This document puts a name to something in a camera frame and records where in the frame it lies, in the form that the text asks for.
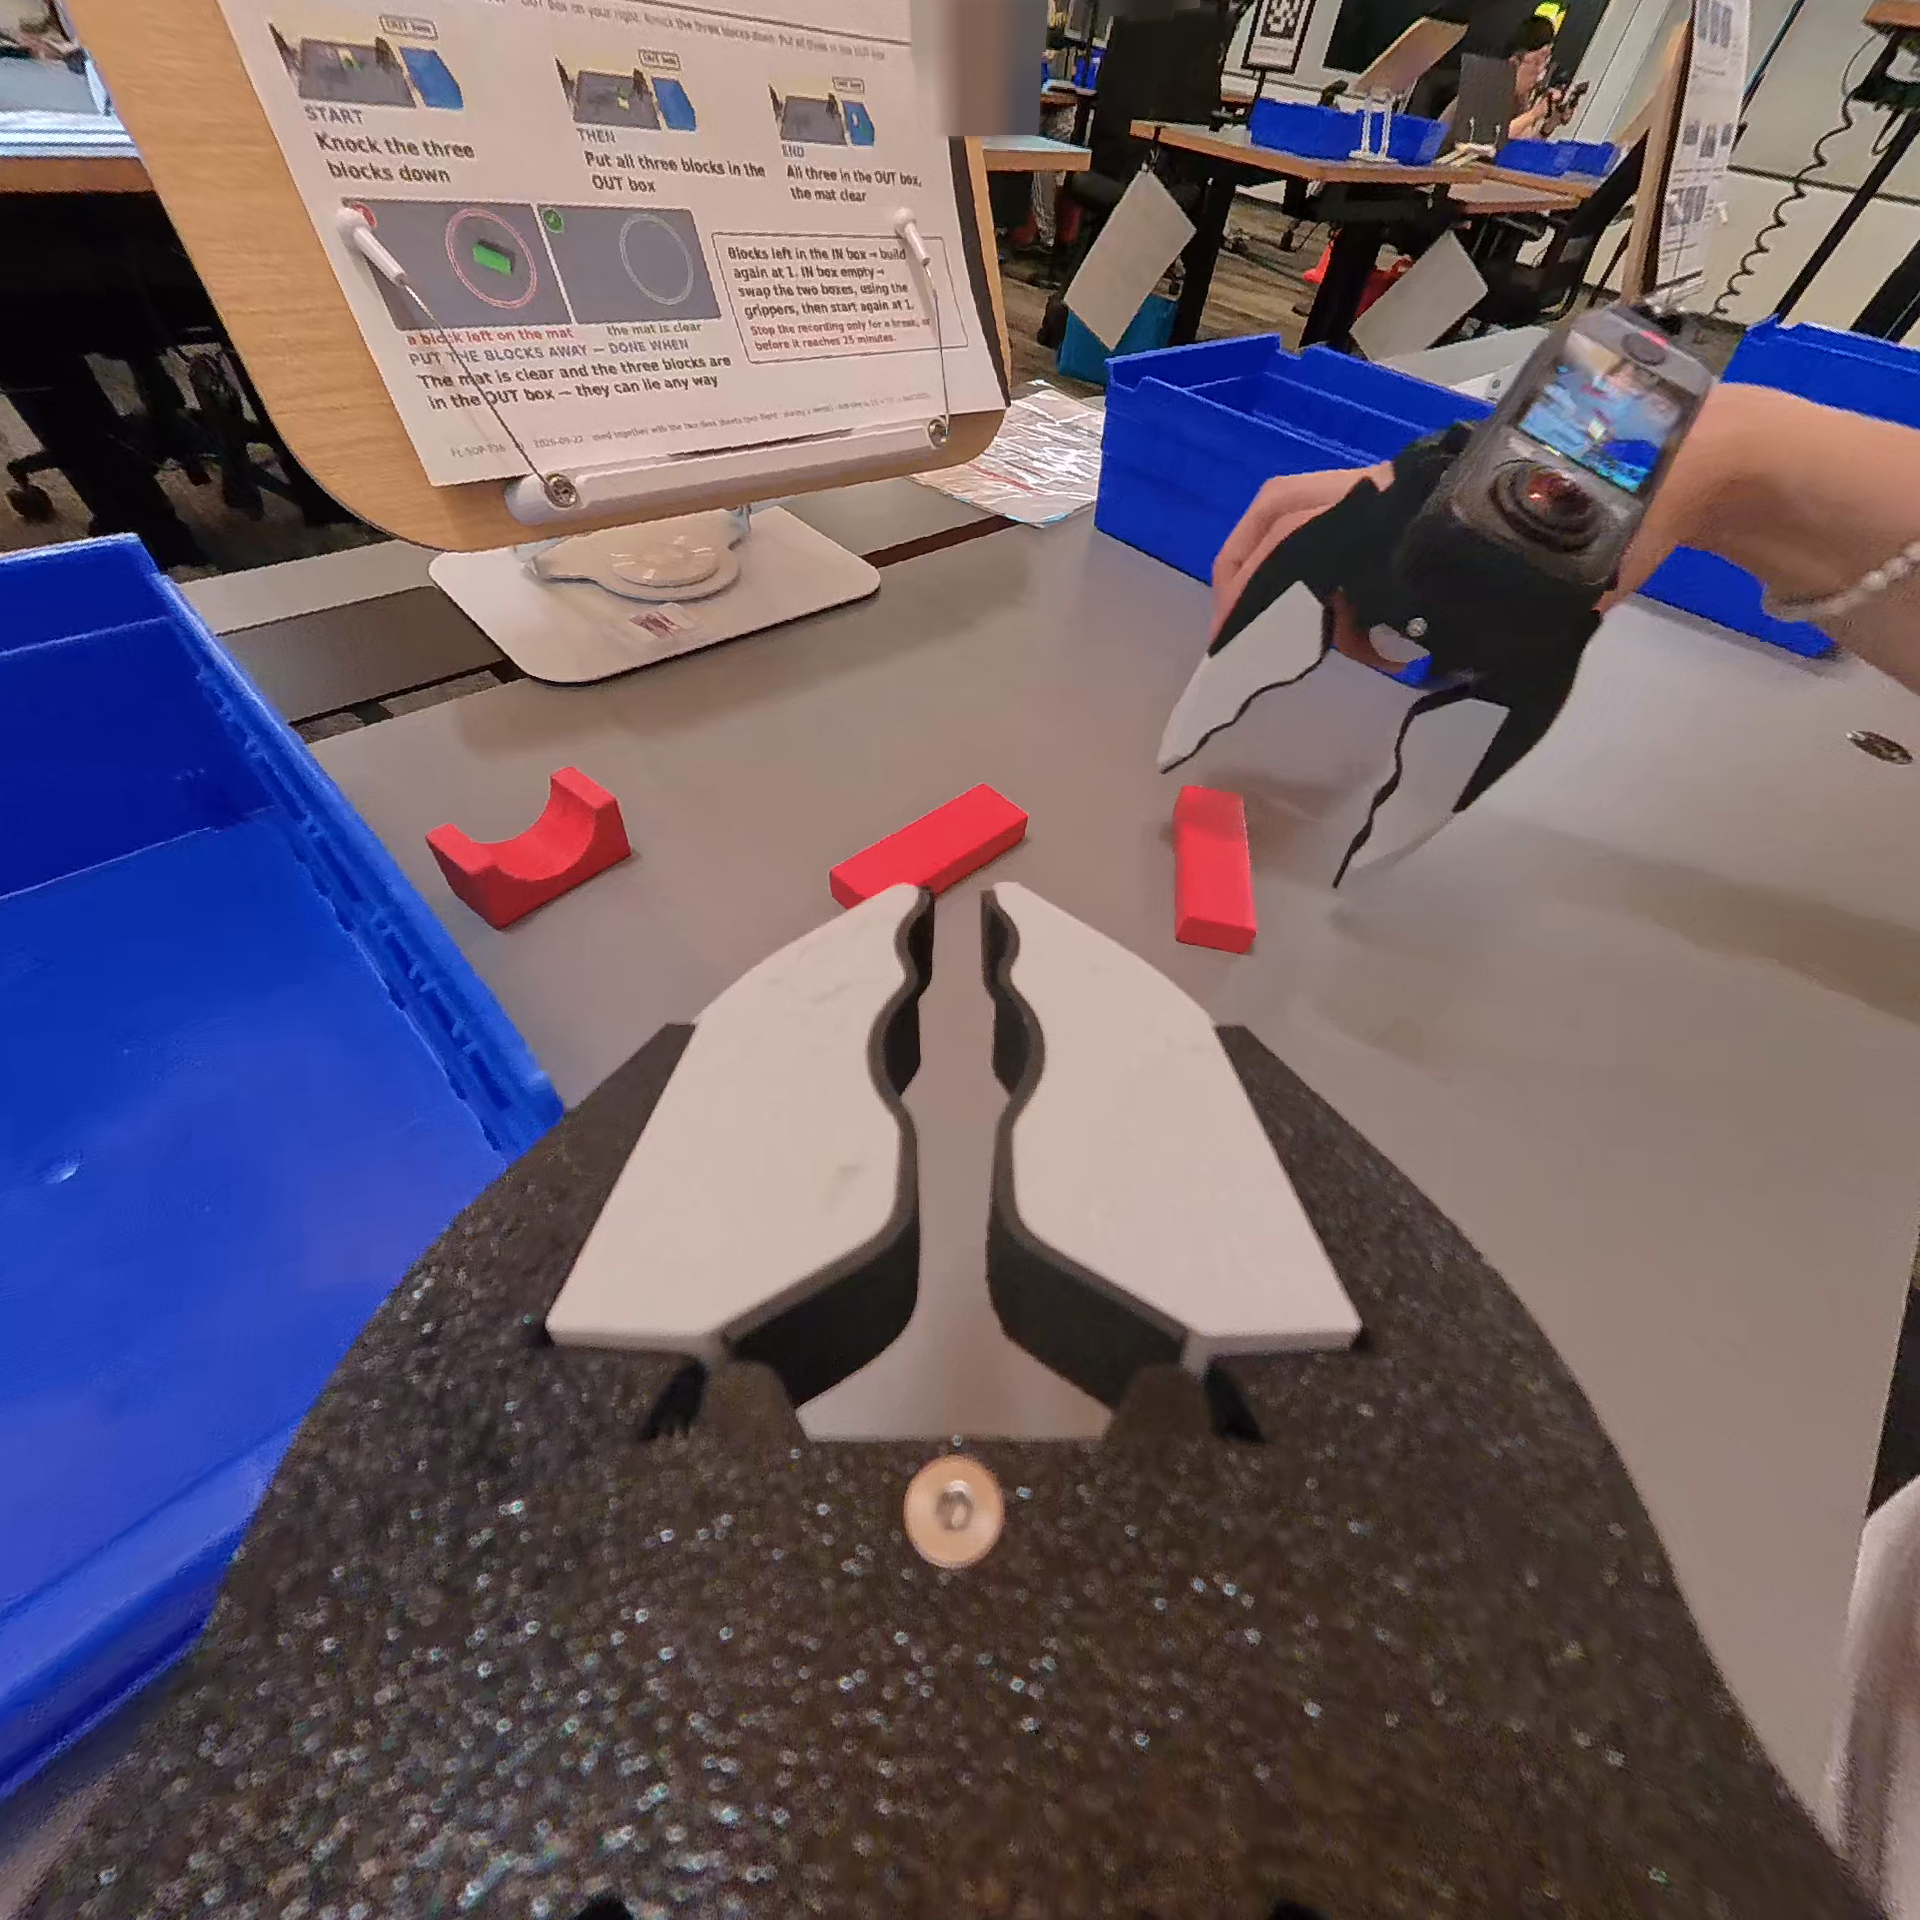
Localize blue plastic bin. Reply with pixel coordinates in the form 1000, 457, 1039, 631
0, 535, 565, 1794

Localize background wooden desk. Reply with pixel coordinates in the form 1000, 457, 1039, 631
1131, 120, 1629, 354

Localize red arch block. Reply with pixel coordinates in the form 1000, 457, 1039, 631
424, 769, 632, 933

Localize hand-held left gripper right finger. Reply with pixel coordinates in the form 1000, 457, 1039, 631
982, 882, 1364, 1396

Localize grey hanging board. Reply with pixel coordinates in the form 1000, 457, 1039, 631
1351, 228, 1491, 361
1063, 168, 1198, 349

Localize white stand base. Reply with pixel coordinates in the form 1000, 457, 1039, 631
429, 503, 883, 684

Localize red plank block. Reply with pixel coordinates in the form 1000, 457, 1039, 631
829, 784, 1030, 912
1172, 784, 1260, 953

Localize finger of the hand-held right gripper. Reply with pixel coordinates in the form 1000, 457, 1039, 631
1332, 703, 1514, 889
1158, 584, 1332, 775

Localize side instruction board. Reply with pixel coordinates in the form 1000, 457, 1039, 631
1621, 0, 1749, 301

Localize blue bin on background desk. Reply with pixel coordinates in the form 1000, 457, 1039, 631
1248, 97, 1450, 165

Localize white bead bracelet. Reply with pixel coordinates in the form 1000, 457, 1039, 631
1762, 539, 1920, 629

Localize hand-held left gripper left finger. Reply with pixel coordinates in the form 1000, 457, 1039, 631
543, 882, 934, 1396

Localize nested blue plastic bins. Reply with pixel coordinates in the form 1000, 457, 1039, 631
1094, 333, 1502, 588
1634, 315, 1920, 664

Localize coiled black cable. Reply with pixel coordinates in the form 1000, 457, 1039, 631
1709, 90, 1892, 319

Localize printed instruction sheet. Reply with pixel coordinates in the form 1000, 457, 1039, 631
216, 0, 1004, 490

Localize person's white shirt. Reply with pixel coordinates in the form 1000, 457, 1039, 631
1822, 1476, 1920, 1907

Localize wooden instruction board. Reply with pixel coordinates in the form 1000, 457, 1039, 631
66, 0, 1010, 554

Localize clear plastic document sleeve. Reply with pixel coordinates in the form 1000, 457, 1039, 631
914, 383, 1112, 528

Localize person's right hand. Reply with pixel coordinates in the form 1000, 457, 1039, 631
1211, 383, 1854, 682

